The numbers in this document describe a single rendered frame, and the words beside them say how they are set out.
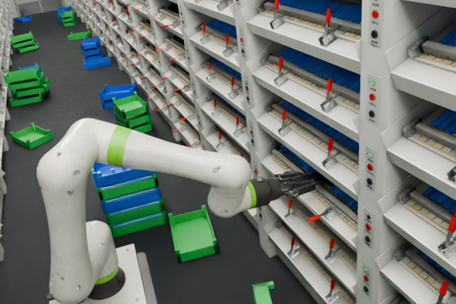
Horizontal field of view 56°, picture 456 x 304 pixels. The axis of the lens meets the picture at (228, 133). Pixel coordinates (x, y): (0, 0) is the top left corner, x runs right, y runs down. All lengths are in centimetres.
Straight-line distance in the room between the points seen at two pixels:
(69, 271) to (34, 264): 111
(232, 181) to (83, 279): 52
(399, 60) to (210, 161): 56
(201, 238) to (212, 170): 107
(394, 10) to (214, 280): 144
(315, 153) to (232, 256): 88
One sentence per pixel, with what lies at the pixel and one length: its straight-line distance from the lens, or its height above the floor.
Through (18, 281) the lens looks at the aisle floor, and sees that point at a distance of 241.
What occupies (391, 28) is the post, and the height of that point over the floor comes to 119.
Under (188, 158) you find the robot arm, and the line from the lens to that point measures 122.
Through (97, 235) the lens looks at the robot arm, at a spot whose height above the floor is 57.
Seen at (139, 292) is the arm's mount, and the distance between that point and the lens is 162.
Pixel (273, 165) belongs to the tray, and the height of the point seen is 53.
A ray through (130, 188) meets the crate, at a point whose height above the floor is 27.
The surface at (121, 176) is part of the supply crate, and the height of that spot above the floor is 35.
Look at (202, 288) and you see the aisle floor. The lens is 202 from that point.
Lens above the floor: 144
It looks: 27 degrees down
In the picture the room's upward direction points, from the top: 8 degrees counter-clockwise
